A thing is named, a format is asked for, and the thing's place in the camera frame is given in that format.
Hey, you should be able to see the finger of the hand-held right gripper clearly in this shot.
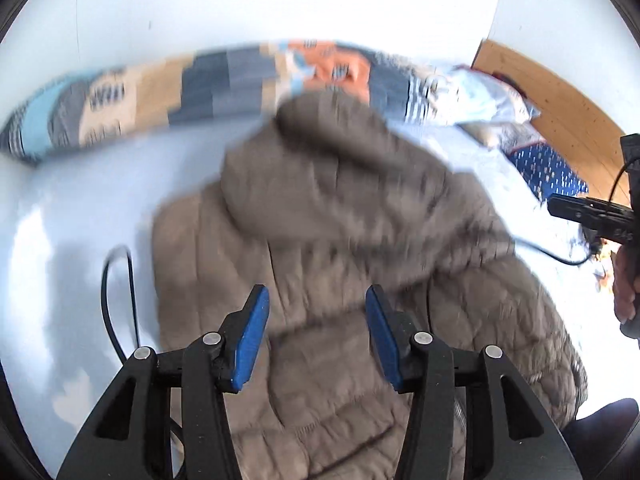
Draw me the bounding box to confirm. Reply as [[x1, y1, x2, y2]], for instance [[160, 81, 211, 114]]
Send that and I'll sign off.
[[547, 194, 633, 233]]

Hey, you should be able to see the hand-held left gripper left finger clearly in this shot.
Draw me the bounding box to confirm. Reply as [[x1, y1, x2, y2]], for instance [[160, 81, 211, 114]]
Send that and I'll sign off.
[[55, 284, 271, 480]]

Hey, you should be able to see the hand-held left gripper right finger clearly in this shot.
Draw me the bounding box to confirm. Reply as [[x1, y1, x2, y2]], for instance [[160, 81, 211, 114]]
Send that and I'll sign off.
[[365, 285, 583, 480]]

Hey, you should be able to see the brown puffer jacket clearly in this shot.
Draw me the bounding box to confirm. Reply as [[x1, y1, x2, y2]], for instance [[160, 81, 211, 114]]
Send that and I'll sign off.
[[150, 91, 590, 480]]

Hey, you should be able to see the person's right hand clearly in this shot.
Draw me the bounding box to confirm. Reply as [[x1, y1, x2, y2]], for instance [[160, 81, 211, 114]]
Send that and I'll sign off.
[[612, 247, 640, 326]]

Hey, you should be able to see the blue star-print pillow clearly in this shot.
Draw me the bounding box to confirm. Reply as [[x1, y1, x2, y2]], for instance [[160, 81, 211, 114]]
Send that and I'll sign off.
[[505, 142, 590, 206]]

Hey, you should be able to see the yellow floral cloth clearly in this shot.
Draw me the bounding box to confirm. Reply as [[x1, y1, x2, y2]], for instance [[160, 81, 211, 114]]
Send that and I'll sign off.
[[580, 230, 618, 293]]

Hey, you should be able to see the wooden headboard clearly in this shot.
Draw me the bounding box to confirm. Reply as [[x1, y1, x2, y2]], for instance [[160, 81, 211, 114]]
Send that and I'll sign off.
[[472, 39, 640, 211]]

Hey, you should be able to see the small beige pillow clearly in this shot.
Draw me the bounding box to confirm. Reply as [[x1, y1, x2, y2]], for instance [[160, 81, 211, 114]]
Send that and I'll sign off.
[[462, 121, 543, 150]]

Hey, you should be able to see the light blue bed blanket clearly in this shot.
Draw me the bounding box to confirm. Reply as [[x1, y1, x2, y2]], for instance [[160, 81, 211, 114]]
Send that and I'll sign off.
[[0, 110, 640, 480]]

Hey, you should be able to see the long patchwork pillow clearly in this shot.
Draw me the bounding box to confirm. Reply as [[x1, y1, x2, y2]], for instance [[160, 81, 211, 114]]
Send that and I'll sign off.
[[0, 39, 542, 166]]

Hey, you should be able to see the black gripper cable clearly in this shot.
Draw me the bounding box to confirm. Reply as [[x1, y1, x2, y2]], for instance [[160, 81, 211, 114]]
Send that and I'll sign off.
[[101, 245, 141, 363], [512, 155, 640, 267]]

